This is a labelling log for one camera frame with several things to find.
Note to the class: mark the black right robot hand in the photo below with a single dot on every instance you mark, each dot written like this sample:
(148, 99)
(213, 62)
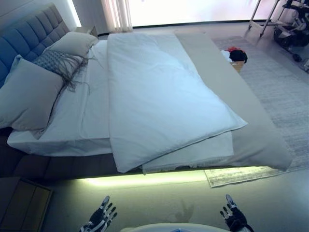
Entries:
(235, 217)

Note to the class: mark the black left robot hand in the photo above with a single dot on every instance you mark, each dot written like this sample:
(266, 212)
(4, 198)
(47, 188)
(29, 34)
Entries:
(97, 216)

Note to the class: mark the white duvet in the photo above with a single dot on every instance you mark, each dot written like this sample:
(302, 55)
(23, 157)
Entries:
(157, 91)

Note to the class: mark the white bed sheet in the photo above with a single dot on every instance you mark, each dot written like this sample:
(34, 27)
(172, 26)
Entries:
(91, 108)

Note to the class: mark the beige bed runner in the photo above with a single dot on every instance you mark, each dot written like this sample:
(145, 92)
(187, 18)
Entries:
(217, 72)

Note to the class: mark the dark wooden nightstand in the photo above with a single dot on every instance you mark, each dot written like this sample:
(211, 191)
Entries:
(21, 205)

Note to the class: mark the grey patterned rug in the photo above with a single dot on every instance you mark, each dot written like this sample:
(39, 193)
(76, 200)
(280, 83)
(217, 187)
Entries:
(277, 96)

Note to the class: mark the large beige pillow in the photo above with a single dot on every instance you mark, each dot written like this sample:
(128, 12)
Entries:
(72, 43)
(29, 96)

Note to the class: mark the cardboard box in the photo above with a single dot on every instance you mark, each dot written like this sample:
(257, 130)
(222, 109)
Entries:
(237, 65)

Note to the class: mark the black garment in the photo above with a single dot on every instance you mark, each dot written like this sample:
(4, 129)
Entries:
(239, 56)

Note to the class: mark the patterned fringed grey cushion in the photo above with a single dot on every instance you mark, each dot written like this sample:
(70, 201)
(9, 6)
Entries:
(53, 59)

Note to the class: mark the red garment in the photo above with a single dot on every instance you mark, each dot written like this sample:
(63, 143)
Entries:
(234, 49)

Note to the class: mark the white pillow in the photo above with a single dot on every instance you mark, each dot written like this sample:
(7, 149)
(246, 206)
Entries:
(13, 65)

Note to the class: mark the light wooden nightstand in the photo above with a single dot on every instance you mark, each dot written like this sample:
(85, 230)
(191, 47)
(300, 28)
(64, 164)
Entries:
(90, 30)

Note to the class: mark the black wheeled machine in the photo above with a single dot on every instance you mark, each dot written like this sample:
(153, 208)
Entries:
(287, 36)

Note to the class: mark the tufted grey upholstered headboard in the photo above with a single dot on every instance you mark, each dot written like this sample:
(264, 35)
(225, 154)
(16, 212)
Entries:
(29, 31)

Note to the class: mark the beige pleated curtain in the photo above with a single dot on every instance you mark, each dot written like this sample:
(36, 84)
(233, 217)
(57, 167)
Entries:
(116, 14)

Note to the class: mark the brown upholstered bed frame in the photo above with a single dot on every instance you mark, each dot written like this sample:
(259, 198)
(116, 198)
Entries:
(48, 166)

